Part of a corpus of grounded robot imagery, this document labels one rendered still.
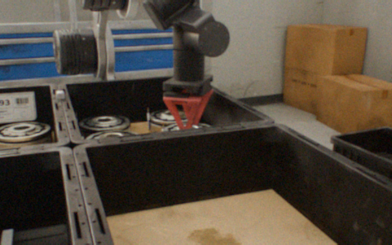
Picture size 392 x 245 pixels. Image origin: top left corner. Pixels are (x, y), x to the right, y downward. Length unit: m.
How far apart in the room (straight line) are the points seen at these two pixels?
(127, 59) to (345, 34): 2.03
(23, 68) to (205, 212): 2.23
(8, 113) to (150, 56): 2.00
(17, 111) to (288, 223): 0.60
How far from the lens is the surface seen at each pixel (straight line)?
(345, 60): 4.08
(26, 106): 0.94
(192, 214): 0.58
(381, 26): 4.17
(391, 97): 3.59
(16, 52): 2.70
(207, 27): 0.68
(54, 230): 0.58
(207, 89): 0.78
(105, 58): 1.70
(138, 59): 2.85
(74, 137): 0.59
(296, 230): 0.56
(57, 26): 2.69
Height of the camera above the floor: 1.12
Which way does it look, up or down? 17 degrees down
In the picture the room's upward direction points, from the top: straight up
